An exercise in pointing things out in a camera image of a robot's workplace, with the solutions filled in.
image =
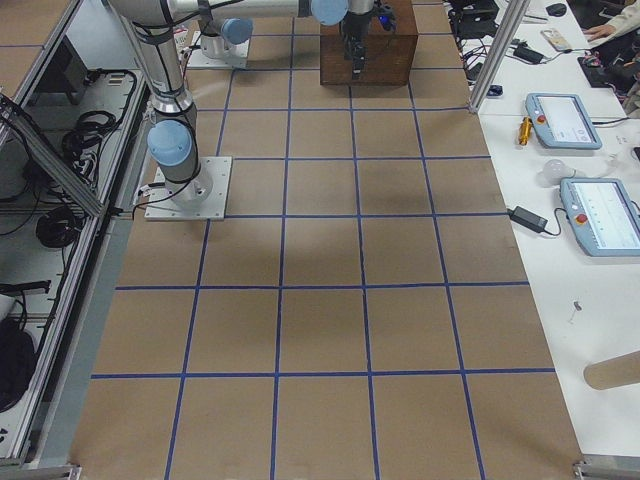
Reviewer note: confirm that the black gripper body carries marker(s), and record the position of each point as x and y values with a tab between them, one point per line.
355	26

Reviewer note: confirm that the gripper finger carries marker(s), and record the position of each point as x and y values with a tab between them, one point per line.
355	51

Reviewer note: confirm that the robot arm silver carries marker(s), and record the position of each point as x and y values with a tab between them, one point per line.
171	141
326	13

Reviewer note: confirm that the dark wooden drawer cabinet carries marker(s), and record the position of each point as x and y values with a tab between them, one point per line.
390	56

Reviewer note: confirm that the gold metal cylinder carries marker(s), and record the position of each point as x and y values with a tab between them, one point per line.
524	131

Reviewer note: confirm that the upper teach pendant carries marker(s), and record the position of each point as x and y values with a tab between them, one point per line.
560	121

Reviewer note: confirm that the teach pendant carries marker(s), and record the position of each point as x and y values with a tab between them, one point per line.
560	121
601	216

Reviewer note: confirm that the black power adapter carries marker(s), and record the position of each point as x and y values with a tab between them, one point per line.
527	219

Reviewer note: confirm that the white light bulb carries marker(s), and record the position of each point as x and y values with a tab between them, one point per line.
554	171

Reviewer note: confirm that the lower teach pendant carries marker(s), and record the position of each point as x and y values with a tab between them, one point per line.
601	216

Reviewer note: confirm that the cardboard tube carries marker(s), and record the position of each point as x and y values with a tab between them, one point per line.
615	372

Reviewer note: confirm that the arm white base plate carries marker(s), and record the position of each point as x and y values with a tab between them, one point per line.
209	53
205	197

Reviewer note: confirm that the aluminium frame post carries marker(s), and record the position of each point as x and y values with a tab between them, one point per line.
508	26

